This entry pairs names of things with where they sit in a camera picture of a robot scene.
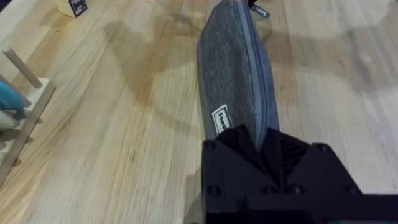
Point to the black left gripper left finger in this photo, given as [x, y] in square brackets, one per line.
[230, 168]

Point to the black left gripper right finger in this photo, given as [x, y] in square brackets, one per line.
[314, 171]

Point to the grey soft zip bag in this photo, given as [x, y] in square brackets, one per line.
[231, 68]

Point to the wooden peg rack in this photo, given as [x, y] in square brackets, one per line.
[29, 102]

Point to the wooden block with purple print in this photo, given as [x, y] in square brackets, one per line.
[73, 7]

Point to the grey cup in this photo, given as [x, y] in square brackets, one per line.
[7, 120]

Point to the teal cup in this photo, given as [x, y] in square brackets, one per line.
[11, 98]

